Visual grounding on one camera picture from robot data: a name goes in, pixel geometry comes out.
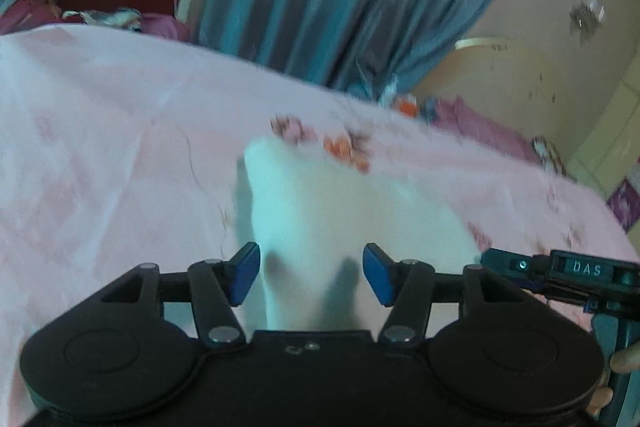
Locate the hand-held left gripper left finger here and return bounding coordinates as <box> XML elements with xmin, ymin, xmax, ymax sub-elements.
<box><xmin>100</xmin><ymin>242</ymin><xmax>261</xmax><ymax>350</ymax></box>

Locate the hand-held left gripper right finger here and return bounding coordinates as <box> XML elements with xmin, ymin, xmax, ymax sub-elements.
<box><xmin>362</xmin><ymin>243</ymin><xmax>526</xmax><ymax>348</ymax></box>

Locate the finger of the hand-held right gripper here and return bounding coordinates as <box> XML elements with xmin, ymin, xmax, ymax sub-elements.
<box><xmin>480</xmin><ymin>248</ymin><xmax>540</xmax><ymax>290</ymax></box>

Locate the white small garment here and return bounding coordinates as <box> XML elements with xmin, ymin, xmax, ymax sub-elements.
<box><xmin>242</xmin><ymin>134</ymin><xmax>483</xmax><ymax>333</ymax></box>

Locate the person's right hand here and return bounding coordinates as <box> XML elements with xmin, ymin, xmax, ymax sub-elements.
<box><xmin>587</xmin><ymin>346</ymin><xmax>640</xmax><ymax>420</ymax></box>

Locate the purple flowered cloth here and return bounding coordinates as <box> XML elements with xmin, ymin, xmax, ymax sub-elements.
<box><xmin>607</xmin><ymin>177</ymin><xmax>640</xmax><ymax>238</ymax></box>

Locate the small patterned cloth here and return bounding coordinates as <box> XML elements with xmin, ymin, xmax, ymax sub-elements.
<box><xmin>532</xmin><ymin>137</ymin><xmax>568</xmax><ymax>175</ymax></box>

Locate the purple pillow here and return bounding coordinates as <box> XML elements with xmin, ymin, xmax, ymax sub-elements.
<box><xmin>432</xmin><ymin>99</ymin><xmax>543</xmax><ymax>162</ymax></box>

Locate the cream arched headboard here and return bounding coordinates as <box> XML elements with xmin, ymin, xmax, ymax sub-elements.
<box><xmin>407</xmin><ymin>38</ymin><xmax>576</xmax><ymax>158</ymax></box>

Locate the pink floral bedsheet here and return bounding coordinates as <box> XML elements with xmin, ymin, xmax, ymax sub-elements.
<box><xmin>0</xmin><ymin>24</ymin><xmax>640</xmax><ymax>427</ymax></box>

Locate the shiny wall ornament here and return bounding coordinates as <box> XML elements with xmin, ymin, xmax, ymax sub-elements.
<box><xmin>570</xmin><ymin>0</ymin><xmax>606</xmax><ymax>45</ymax></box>

